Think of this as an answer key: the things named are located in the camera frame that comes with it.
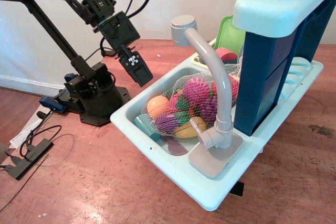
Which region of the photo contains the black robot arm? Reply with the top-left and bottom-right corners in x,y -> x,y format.
1,0 -> 153,126

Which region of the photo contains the blue toy shelf unit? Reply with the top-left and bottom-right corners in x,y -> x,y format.
233,0 -> 335,135

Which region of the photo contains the purple toy piece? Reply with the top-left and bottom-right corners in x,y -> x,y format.
162,136 -> 188,156

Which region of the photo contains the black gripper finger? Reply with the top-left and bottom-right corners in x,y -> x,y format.
119,50 -> 153,87

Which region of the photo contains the pink toy bowl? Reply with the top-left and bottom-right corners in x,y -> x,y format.
215,48 -> 238,64

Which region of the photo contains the light blue toy sink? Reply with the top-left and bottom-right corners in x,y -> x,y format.
110,39 -> 324,212

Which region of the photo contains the blue clamp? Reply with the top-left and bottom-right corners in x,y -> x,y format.
39,97 -> 66,112

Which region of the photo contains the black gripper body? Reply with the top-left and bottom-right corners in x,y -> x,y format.
93,11 -> 140,54

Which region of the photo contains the green toy cutting board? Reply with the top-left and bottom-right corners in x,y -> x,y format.
214,15 -> 246,56

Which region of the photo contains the white paper sheet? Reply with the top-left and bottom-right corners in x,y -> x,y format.
9,106 -> 49,149

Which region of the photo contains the black tape piece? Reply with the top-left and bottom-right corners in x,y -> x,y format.
229,182 -> 245,197

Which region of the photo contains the net bag of toy fruit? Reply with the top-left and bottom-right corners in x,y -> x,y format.
141,62 -> 242,140

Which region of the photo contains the grey faucet lever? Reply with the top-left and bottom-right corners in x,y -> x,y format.
190,119 -> 220,149

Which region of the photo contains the grey toy faucet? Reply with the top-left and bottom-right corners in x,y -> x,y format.
171,15 -> 243,179

